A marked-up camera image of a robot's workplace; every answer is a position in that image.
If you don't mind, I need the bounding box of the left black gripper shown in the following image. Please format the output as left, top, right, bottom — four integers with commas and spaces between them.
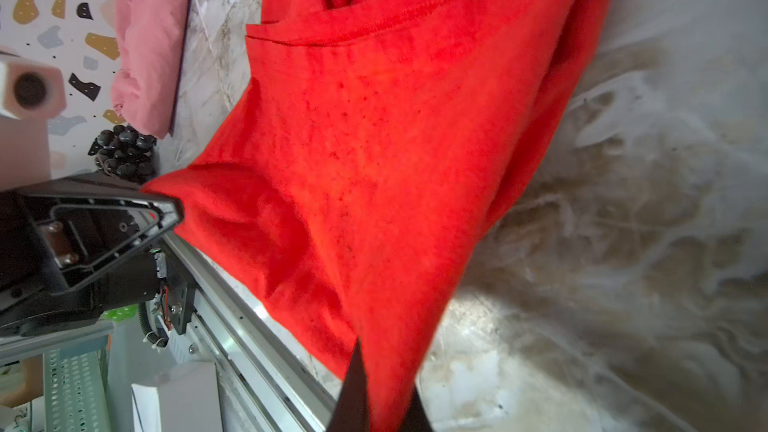
1, 173, 183, 336

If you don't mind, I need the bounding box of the aluminium frame rail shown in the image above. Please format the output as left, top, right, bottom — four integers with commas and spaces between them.
148, 234, 335, 431

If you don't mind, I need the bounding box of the black grape bunch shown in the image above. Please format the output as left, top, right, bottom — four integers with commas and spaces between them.
88, 124, 158, 184

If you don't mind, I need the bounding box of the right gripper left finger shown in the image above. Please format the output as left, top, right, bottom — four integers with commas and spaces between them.
326, 342, 370, 432

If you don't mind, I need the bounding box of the folded pink t-shirt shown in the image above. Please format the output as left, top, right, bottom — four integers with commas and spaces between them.
111, 0, 189, 139

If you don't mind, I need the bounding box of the white box below rail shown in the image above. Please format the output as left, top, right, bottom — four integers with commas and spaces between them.
131, 362, 223, 432

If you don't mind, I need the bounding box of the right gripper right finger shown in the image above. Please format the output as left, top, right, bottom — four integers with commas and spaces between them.
398, 388, 434, 432

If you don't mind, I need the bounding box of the red t-shirt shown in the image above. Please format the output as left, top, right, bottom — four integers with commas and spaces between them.
145, 0, 610, 431

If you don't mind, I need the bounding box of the green artificial grass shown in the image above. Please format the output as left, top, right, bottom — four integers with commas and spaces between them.
101, 304, 139, 323

